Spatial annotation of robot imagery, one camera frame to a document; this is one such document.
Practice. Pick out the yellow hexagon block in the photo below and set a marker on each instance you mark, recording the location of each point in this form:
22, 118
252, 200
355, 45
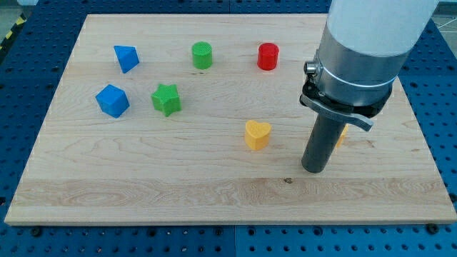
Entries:
342, 136

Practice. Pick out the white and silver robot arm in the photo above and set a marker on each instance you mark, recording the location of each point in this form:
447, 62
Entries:
349, 80

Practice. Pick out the blue triangular prism block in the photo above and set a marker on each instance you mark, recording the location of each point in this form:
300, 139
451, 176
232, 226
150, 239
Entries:
127, 57

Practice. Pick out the green star block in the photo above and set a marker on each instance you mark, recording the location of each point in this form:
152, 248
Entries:
166, 99

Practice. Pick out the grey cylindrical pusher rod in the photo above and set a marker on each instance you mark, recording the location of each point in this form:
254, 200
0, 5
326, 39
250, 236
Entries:
324, 136

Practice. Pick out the blue cube block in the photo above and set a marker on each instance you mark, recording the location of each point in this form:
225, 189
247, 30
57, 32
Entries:
112, 101

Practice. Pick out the yellow heart block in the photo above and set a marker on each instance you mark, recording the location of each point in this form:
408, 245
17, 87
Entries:
257, 134

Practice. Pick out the wooden board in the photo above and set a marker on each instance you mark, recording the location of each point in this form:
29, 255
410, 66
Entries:
193, 167

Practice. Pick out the red cylinder block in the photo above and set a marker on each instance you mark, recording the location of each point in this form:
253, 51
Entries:
267, 56

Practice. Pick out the green cylinder block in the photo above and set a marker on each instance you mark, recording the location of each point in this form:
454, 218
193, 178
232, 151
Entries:
202, 55

